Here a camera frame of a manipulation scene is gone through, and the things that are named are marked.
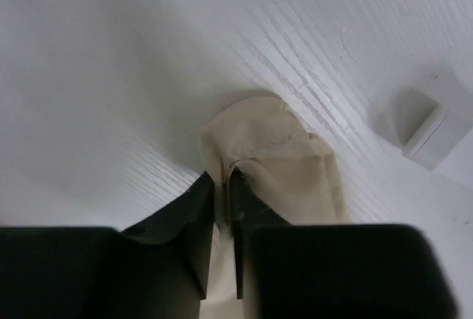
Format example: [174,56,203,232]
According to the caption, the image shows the white clothes rack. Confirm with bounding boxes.
[370,70,472,189]

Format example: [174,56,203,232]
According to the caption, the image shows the beige trousers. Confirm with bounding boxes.
[198,95,350,318]

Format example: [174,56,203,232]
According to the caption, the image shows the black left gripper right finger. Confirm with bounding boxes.
[228,171,296,299]

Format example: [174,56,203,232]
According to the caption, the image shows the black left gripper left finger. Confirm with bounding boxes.
[123,173,214,299]

